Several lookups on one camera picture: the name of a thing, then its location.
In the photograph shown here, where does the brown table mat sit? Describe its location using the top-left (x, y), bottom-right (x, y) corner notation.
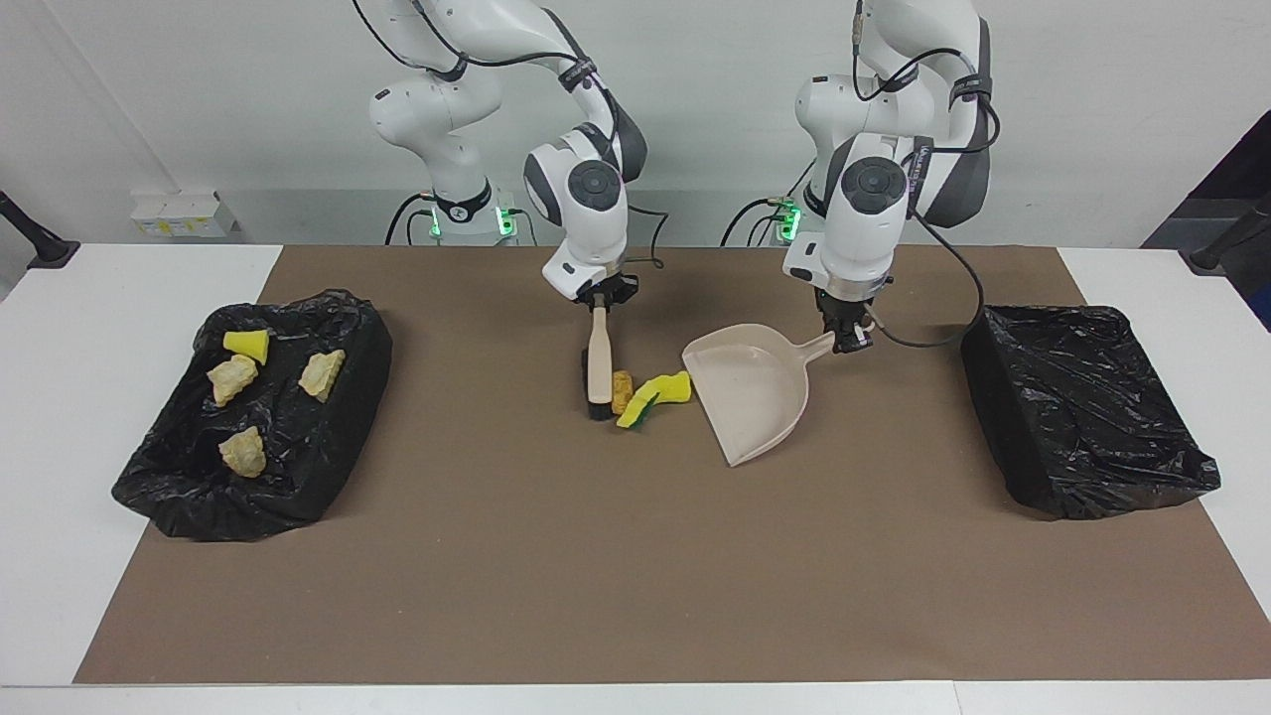
top-left (74, 245), bottom-right (1271, 684)

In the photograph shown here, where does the beige plastic dustpan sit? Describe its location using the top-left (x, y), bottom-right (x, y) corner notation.
top-left (681, 324), bottom-right (840, 469)

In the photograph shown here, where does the black right base cable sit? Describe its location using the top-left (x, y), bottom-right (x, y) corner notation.
top-left (385, 192), bottom-right (438, 246)

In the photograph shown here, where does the white wall outlet box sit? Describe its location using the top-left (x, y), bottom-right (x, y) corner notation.
top-left (131, 192), bottom-right (239, 239)

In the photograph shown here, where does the black base cable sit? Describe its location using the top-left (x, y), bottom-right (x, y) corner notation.
top-left (720, 194), bottom-right (795, 246)
top-left (385, 192), bottom-right (438, 246)

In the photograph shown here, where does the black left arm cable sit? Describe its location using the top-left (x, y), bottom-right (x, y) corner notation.
top-left (852, 0), bottom-right (986, 349)

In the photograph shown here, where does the pale bread chunk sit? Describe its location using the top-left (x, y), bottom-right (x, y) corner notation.
top-left (206, 354), bottom-right (260, 407)
top-left (218, 426), bottom-right (268, 480)

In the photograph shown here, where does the black left base cable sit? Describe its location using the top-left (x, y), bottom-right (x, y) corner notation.
top-left (720, 194), bottom-right (795, 246)

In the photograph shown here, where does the striped orange croissant piece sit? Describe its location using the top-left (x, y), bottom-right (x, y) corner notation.
top-left (298, 348), bottom-right (348, 402)

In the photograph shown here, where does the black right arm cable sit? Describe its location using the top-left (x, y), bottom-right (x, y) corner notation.
top-left (353, 0), bottom-right (668, 271)

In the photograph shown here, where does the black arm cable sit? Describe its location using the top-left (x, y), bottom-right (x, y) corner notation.
top-left (353, 0), bottom-right (668, 271)
top-left (852, 0), bottom-right (986, 349)

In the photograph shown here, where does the black bag-lined bin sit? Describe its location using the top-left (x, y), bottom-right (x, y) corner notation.
top-left (111, 288), bottom-right (393, 542)
top-left (960, 304), bottom-right (1222, 520)

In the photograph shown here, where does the beige hand brush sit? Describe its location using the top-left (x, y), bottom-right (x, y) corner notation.
top-left (580, 306), bottom-right (618, 422)

